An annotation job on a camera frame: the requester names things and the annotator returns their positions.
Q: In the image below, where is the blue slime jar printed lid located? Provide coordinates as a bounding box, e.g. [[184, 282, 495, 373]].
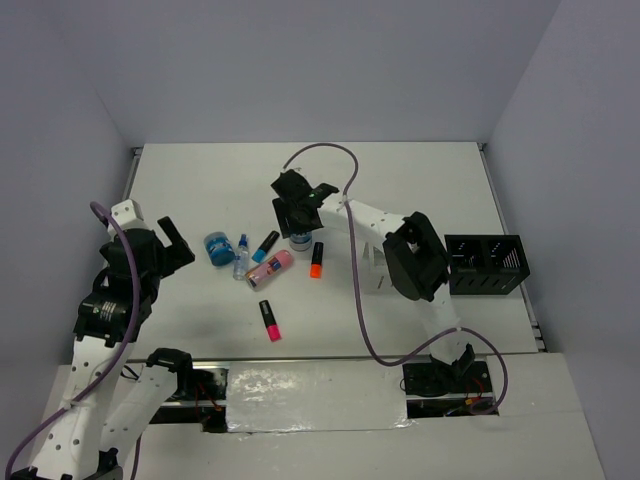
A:
[[289, 232, 313, 252]]

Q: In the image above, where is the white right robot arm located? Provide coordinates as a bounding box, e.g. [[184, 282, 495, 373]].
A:
[[271, 169, 475, 391]]

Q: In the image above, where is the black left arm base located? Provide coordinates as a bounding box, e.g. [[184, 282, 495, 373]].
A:
[[150, 365, 229, 434]]

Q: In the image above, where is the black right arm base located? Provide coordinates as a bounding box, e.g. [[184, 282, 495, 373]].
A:
[[399, 361, 493, 398]]

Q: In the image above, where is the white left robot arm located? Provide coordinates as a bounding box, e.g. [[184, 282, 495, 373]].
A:
[[5, 214, 196, 479]]

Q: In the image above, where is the orange cap black highlighter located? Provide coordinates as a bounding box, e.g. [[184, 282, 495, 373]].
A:
[[310, 241, 324, 279]]

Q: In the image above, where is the blue cap black highlighter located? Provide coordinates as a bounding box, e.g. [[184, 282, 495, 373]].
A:
[[251, 230, 280, 263]]

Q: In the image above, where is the clear spray bottle blue cap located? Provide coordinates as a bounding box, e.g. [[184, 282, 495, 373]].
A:
[[233, 234, 250, 281]]

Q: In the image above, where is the pink cap clear tube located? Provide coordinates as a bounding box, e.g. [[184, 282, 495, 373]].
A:
[[245, 250, 294, 290]]

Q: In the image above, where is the white slotted organizer box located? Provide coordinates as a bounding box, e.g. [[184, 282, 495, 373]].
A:
[[358, 243, 396, 295]]

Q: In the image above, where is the pink cap black highlighter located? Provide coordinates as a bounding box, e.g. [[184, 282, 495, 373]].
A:
[[259, 300, 282, 342]]

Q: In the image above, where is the silver foil covered panel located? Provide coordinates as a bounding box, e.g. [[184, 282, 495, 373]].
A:
[[226, 360, 410, 433]]

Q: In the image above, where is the black slotted organizer box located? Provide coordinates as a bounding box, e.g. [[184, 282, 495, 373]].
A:
[[445, 235, 530, 296]]

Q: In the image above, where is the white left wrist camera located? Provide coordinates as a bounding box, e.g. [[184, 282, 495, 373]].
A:
[[110, 199, 148, 231]]

